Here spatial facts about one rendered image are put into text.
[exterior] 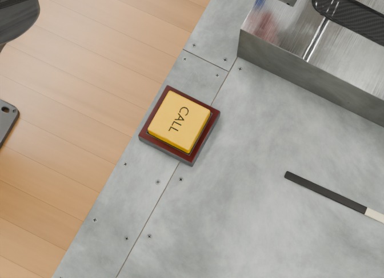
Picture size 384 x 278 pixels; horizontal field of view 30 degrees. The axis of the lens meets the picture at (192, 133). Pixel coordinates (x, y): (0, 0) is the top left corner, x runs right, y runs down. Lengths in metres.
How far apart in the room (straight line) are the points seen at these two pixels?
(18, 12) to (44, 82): 0.37
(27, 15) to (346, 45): 0.42
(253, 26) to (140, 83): 0.18
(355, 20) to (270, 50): 0.11
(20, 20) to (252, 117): 0.41
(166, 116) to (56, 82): 0.17
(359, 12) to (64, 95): 0.40
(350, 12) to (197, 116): 0.23
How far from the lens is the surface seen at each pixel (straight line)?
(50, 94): 0.98
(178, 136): 0.90
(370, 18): 0.94
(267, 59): 0.94
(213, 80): 0.97
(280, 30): 0.90
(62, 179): 0.95
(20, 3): 0.62
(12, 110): 0.97
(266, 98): 0.96
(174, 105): 0.92
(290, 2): 0.95
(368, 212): 0.94
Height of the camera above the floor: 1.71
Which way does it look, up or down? 74 degrees down
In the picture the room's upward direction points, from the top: 2 degrees counter-clockwise
